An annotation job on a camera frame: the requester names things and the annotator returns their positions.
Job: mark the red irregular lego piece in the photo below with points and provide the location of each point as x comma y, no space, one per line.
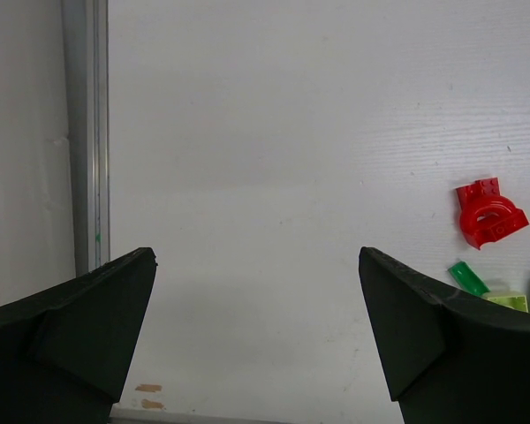
485,215

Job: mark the small lime lego brick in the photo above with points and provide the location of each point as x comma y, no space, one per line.
511,299

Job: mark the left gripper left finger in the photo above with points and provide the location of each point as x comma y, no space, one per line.
65,352

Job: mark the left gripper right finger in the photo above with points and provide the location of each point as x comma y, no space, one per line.
447,356

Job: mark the small dark green lego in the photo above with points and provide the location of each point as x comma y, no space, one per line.
467,279

